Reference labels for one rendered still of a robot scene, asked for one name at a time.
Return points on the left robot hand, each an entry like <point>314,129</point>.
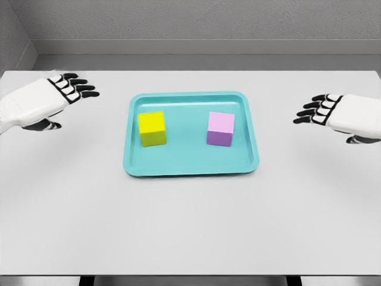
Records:
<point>41,98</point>

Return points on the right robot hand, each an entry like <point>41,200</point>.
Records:
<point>354,113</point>

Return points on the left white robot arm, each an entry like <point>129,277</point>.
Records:
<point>7,114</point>

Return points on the yellow cube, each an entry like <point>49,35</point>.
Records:
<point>152,128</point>

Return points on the purple cube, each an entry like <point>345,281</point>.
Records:
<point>220,128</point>

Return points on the teal rectangular tray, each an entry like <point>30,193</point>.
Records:
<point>190,134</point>

